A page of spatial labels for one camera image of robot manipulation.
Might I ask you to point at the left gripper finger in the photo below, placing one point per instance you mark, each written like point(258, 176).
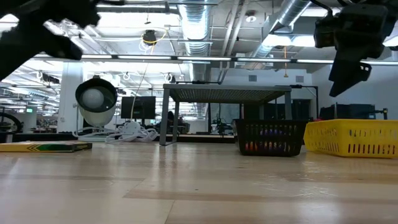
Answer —
point(77, 11)
point(63, 49)

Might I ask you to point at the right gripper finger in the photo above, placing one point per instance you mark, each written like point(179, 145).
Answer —
point(345, 76)

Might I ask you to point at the yellow plastic basket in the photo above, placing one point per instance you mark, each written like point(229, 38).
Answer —
point(342, 137)

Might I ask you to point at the black plastic basket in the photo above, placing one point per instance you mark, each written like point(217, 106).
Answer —
point(270, 124)

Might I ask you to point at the yellow crayon box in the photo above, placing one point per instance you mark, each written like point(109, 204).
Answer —
point(46, 147)

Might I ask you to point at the red coil wristband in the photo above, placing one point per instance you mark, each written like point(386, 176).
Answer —
point(248, 147)

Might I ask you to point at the background black robot arm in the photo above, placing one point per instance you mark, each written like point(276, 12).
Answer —
point(222, 126)

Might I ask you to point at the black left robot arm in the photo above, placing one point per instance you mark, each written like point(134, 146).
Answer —
point(18, 4)

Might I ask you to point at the white desk lamp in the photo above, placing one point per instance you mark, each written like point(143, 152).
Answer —
point(96, 118)

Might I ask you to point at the black background equipment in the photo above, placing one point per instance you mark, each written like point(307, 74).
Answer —
point(351, 111)

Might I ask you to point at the white pillar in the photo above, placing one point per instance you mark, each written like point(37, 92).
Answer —
point(70, 93)

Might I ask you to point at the black ceiling device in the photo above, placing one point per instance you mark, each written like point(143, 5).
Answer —
point(150, 36)

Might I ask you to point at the black background wheel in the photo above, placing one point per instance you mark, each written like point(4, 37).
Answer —
point(14, 121)

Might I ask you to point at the black background monitor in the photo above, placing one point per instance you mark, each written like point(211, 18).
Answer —
point(138, 107)

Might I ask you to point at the grey perforated metal riser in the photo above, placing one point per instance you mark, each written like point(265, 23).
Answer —
point(224, 93)

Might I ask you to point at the person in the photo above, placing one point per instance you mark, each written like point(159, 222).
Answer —
point(170, 116)

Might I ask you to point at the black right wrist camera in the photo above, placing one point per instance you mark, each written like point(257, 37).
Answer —
point(325, 32)

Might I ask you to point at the silver ventilation duct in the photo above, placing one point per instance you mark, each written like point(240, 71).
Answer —
point(195, 25)
point(289, 9)

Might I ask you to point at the black aluminium table frame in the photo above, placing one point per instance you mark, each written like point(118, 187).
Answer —
point(37, 137)

